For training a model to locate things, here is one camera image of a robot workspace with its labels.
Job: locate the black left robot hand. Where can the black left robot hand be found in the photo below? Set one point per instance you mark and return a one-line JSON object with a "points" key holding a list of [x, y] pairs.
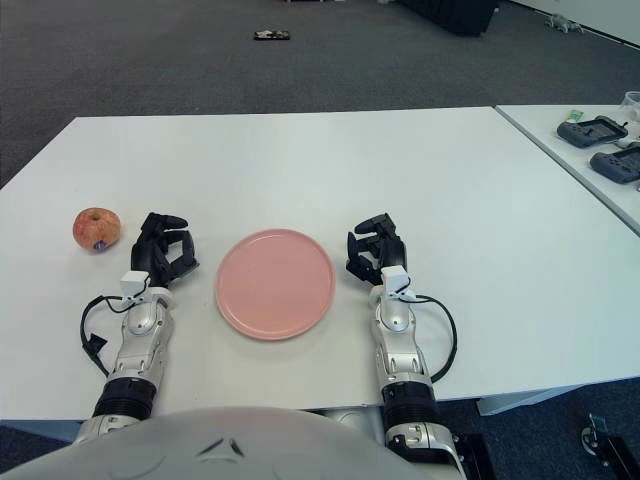
{"points": [[160, 250]]}

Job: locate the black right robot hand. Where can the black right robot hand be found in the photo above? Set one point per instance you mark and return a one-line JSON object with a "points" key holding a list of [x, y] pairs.
{"points": [[392, 250]]}

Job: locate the red-yellow apple with sticker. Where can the red-yellow apple with sticker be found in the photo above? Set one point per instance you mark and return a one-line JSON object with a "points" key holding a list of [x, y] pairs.
{"points": [[97, 229]]}

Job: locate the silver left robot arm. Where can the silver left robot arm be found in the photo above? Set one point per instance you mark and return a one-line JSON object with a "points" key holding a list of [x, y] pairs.
{"points": [[142, 345]]}

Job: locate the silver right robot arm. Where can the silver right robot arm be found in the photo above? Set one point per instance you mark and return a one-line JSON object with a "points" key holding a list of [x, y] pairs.
{"points": [[400, 350]]}

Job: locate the pink round plate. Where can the pink round plate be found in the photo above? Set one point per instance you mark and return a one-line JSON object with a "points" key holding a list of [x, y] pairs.
{"points": [[275, 285]]}

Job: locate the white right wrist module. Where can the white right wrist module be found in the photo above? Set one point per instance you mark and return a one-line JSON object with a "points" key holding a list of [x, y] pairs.
{"points": [[395, 279]]}

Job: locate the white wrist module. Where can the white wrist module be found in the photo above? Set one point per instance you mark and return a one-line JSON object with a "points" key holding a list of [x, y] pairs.
{"points": [[134, 282], [395, 279]]}

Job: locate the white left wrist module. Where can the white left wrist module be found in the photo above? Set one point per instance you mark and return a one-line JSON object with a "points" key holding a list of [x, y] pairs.
{"points": [[134, 282]]}

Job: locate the grey robot torso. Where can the grey robot torso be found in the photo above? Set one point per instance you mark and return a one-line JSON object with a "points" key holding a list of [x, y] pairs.
{"points": [[225, 450]]}

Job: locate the green packet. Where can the green packet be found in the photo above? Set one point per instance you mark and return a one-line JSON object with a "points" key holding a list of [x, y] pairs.
{"points": [[576, 116]]}

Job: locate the dark flat object on floor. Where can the dark flat object on floor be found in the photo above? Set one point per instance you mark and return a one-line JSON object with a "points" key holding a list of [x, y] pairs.
{"points": [[272, 35]]}

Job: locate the black cabinet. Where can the black cabinet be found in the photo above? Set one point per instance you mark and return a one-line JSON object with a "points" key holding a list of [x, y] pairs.
{"points": [[465, 15]]}

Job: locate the clear plastic cup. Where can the clear plastic cup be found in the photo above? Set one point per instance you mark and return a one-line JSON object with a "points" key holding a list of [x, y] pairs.
{"points": [[632, 102]]}

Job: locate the grey robot dog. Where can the grey robot dog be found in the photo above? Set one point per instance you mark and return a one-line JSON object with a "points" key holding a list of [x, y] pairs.
{"points": [[562, 22]]}

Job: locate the white table frame beam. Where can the white table frame beam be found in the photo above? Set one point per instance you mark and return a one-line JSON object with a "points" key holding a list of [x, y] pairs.
{"points": [[525, 402]]}

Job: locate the black caster wheel frame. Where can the black caster wheel frame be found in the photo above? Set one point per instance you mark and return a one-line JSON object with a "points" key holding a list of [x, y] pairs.
{"points": [[610, 445]]}

